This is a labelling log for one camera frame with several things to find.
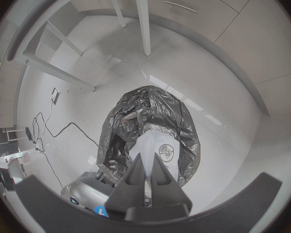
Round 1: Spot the black cable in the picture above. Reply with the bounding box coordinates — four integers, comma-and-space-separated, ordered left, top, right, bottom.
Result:
45, 122, 99, 146
33, 113, 63, 187

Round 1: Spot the black plastic bag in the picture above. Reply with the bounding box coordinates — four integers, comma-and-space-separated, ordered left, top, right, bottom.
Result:
97, 85, 201, 189

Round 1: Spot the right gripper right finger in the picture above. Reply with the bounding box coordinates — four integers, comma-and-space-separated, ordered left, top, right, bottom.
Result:
150, 152, 193, 215

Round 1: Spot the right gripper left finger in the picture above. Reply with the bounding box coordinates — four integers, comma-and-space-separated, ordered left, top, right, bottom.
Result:
104, 152, 146, 219

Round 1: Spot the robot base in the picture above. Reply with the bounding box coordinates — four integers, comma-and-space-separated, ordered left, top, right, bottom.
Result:
61, 171, 117, 219

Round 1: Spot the clear printed wrapper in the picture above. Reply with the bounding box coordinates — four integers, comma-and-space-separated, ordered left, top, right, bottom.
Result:
129, 129, 180, 203

